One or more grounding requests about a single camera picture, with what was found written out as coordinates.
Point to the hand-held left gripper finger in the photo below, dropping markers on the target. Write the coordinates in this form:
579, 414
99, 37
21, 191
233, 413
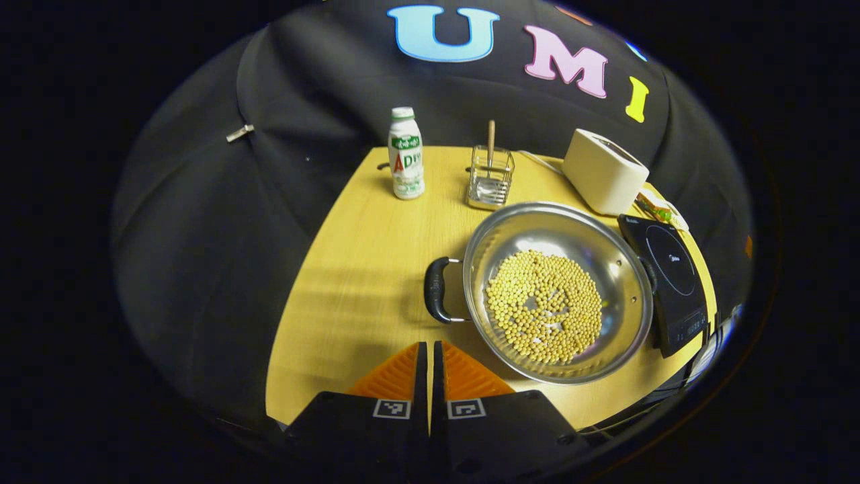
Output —
422, 383
437, 383

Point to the pile of soybeans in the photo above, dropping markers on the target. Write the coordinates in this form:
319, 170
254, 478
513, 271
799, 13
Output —
544, 309

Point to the black induction cooktop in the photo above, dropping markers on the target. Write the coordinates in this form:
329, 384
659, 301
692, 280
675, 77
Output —
672, 262

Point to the white green drink bottle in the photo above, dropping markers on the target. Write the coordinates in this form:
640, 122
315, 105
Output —
406, 161

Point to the wooden stick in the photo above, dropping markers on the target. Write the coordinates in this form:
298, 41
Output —
491, 144

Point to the white toaster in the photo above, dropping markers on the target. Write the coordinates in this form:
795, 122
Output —
601, 175

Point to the black backdrop cloth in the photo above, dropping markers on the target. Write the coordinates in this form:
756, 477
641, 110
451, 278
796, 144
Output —
201, 235

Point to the sandwich with lettuce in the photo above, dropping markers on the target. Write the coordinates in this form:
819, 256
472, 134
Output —
655, 207

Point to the metal clip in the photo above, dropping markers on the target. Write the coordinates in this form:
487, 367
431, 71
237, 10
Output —
240, 133

